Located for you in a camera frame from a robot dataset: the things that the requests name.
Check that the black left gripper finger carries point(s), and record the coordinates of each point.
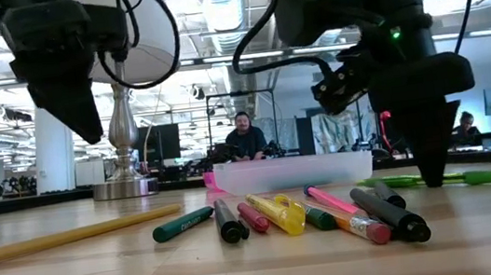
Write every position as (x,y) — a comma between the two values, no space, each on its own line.
(77,106)

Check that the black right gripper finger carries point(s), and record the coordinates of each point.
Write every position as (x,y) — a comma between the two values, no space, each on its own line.
(429,143)

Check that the black marker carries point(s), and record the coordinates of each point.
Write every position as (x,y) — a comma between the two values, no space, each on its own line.
(228,224)
(388,192)
(391,216)

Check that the light green pen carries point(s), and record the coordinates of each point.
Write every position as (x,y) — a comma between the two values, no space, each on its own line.
(489,176)

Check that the orange pencil pink eraser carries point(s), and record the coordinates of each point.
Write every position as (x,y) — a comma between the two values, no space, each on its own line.
(355,227)

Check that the pink pencil blue eraser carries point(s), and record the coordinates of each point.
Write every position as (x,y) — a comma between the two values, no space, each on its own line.
(328,200)

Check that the yellow pencil green end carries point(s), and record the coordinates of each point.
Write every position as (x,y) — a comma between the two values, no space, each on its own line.
(74,234)

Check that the green crayon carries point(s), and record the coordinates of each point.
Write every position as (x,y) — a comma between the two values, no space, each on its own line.
(181,225)
(321,219)

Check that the clear pencil box pink lid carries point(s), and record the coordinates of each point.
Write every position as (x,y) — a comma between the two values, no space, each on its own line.
(292,171)

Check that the yellow highlighter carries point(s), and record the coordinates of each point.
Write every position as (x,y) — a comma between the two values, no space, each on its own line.
(283,217)

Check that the red crayon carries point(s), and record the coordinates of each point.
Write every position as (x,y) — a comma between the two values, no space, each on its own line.
(256,221)

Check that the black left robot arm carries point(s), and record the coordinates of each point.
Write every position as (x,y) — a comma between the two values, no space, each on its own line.
(22,0)

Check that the clear plastic pencil box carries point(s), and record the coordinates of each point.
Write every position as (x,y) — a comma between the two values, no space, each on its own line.
(24,204)

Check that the person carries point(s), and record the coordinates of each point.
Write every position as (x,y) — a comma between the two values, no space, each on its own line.
(246,142)
(466,129)

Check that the white shade silver table lamp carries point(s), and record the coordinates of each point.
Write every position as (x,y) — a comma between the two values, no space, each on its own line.
(122,124)

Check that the white pillar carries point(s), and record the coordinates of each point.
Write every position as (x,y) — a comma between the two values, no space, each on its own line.
(57,170)

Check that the pale patterned cloth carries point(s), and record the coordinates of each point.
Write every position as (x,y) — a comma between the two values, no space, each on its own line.
(344,135)

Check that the black monitor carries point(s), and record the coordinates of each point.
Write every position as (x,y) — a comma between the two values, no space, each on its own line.
(166,142)

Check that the long ceiling light strip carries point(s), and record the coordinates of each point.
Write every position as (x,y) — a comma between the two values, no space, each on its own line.
(217,59)

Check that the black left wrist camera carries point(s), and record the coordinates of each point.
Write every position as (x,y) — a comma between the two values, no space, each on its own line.
(107,27)

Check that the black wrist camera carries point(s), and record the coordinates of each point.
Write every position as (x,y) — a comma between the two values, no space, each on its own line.
(347,85)
(107,27)

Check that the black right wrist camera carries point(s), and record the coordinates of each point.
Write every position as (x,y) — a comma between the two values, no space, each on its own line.
(347,85)

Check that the black rig frame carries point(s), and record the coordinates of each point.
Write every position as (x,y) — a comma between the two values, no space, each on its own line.
(240,93)

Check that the silver ceiling air duct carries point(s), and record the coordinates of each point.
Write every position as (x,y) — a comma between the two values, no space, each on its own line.
(226,18)

